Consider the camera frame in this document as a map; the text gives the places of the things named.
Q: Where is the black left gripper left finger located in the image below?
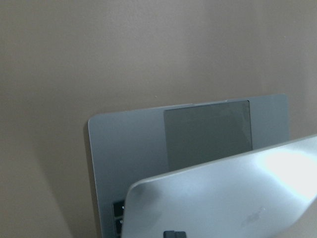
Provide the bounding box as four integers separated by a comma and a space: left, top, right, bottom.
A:
163, 231, 175, 238

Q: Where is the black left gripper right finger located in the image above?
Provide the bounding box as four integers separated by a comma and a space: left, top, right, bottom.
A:
174, 231, 186, 238

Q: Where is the grey laptop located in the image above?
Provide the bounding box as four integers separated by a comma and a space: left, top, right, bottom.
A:
88, 94, 317, 238

